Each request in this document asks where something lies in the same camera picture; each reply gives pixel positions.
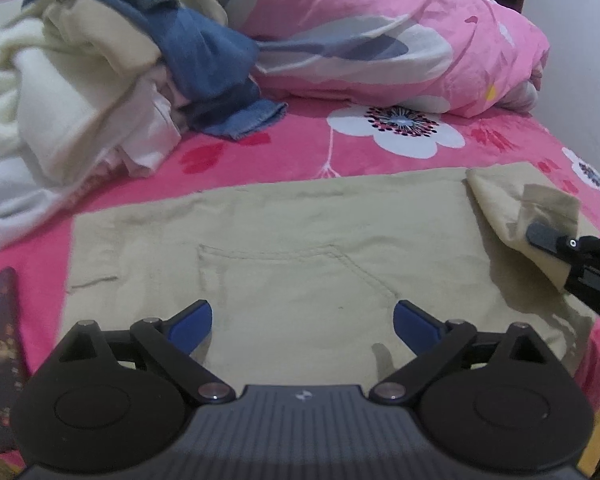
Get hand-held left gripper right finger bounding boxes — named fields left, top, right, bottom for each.
left=369, top=300, right=545, bottom=405

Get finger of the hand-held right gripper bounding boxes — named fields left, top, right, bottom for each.
left=526, top=222, right=581, bottom=261

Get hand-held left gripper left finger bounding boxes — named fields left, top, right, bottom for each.
left=60, top=300, right=233, bottom=405

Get beige pants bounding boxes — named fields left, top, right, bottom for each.
left=66, top=166, right=598, bottom=376

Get pink floral bed sheet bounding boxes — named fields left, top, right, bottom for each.
left=0, top=95, right=600, bottom=461

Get black smartphone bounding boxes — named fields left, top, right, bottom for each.
left=0, top=266, right=31, bottom=456

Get white garment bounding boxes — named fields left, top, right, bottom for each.
left=0, top=72, right=186, bottom=256

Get blue denim jeans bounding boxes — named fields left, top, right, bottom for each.
left=25, top=0, right=288, bottom=141

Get pink floral duvet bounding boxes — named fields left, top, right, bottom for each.
left=177, top=0, right=551, bottom=118

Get cream fleece garment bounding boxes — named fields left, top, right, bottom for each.
left=0, top=0, right=166, bottom=186

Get pale beige garment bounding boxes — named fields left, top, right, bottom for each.
left=175, top=0, right=228, bottom=26

